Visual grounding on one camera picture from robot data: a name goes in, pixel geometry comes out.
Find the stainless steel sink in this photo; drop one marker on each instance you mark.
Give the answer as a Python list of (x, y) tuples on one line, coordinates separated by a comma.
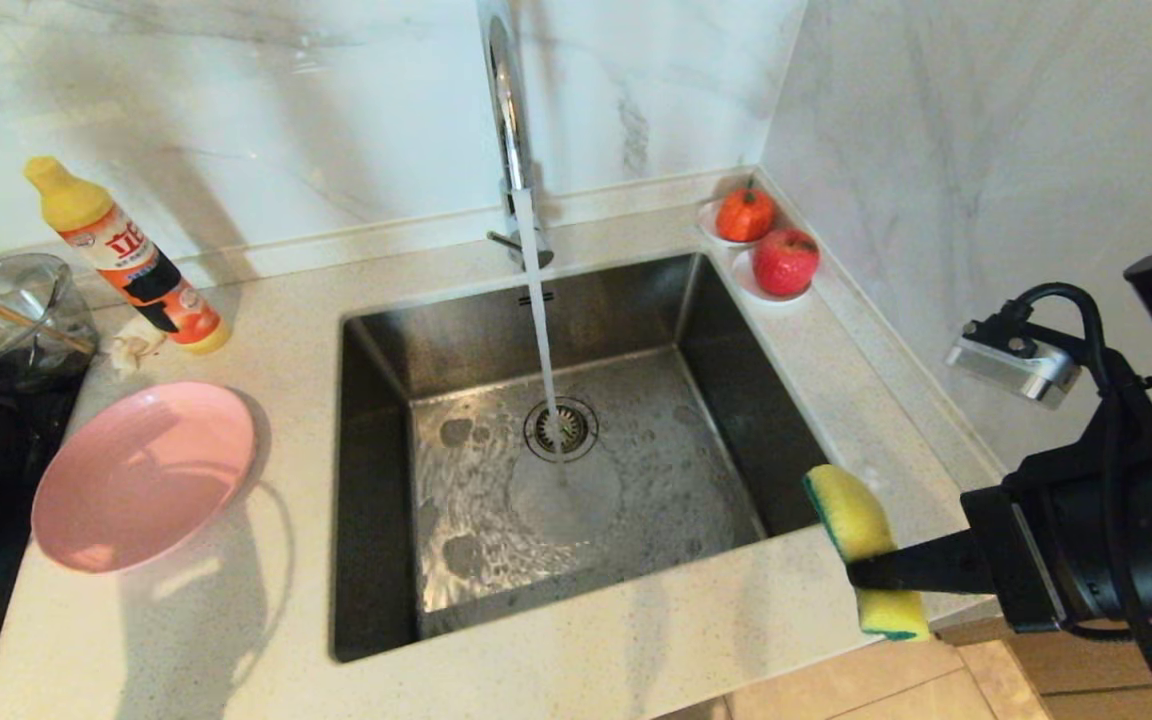
[(656, 500)]

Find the light wooden cabinet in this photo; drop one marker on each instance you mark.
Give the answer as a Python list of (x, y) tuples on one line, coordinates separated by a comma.
[(1086, 670)]

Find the yellow-capped dish soap bottle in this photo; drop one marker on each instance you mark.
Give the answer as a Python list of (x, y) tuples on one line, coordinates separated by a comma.
[(131, 260)]

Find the red apple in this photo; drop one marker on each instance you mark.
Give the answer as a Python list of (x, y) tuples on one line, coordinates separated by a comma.
[(786, 262)]

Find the pink plate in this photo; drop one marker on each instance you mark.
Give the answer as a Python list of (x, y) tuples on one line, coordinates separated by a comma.
[(146, 480)]

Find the orange red tomato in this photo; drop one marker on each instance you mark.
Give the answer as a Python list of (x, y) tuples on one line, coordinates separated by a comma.
[(746, 213)]

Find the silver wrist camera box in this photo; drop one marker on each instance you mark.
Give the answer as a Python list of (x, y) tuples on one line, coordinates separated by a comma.
[(1011, 360)]

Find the metal sink drain strainer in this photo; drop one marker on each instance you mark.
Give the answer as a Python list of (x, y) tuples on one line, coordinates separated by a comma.
[(581, 430)]

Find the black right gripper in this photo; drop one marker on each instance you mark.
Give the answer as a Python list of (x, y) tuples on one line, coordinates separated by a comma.
[(1106, 530)]

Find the yellow green sponge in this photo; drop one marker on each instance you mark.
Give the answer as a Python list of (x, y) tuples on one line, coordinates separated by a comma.
[(856, 515)]

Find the chrome faucet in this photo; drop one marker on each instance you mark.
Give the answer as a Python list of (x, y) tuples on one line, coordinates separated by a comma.
[(506, 120)]

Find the crumpled white paper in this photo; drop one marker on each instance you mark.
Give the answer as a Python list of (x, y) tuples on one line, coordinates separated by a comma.
[(136, 345)]

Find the clear glass bowl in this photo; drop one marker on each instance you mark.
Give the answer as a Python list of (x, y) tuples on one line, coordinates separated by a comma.
[(36, 300)]

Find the small white dish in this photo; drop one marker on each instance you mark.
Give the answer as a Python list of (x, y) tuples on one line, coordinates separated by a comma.
[(706, 228), (741, 280)]

